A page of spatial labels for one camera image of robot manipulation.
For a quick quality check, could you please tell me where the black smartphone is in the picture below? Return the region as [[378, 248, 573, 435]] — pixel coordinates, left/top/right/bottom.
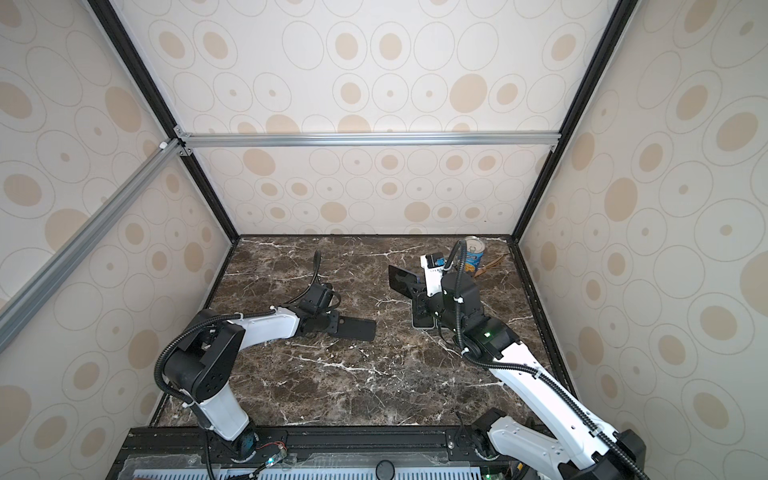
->
[[388, 265, 424, 299]]

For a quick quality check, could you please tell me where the light blue phone case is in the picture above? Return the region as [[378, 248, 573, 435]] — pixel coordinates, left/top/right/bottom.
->
[[411, 302, 436, 330]]

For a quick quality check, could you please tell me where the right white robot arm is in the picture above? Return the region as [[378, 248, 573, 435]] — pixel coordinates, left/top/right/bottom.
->
[[389, 266, 647, 479]]

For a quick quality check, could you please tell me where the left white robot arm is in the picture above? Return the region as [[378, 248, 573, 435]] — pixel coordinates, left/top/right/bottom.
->
[[153, 282, 336, 442]]

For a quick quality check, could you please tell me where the open tin can blue label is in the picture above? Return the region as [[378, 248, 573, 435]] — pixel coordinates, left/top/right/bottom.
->
[[464, 236, 486, 274]]

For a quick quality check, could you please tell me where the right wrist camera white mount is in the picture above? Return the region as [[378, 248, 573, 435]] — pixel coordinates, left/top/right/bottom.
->
[[420, 252, 445, 297]]

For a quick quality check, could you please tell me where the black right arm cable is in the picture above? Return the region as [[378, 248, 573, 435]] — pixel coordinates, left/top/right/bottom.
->
[[440, 239, 652, 480]]

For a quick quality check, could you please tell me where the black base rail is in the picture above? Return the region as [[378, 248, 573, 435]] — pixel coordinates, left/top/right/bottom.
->
[[107, 425, 540, 479]]

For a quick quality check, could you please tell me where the silver aluminium rail back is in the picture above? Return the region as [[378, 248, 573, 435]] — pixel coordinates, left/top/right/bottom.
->
[[180, 130, 561, 148]]

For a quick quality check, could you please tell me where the silver aluminium rail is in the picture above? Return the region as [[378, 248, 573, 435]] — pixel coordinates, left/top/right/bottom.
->
[[1, 139, 181, 349], [180, 130, 561, 148]]

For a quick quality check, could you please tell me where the silver aluminium rail left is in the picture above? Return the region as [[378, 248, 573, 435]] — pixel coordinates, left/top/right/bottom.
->
[[1, 139, 181, 349]]

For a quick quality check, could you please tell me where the black vertical frame post right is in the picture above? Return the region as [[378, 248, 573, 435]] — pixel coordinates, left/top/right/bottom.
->
[[511, 0, 639, 244]]

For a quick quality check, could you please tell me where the black vertical frame post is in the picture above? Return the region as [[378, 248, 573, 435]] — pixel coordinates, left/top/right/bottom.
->
[[511, 0, 639, 244], [87, 0, 240, 244]]

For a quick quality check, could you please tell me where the black vertical frame post left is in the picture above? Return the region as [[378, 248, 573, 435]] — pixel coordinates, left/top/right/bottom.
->
[[87, 0, 240, 244]]

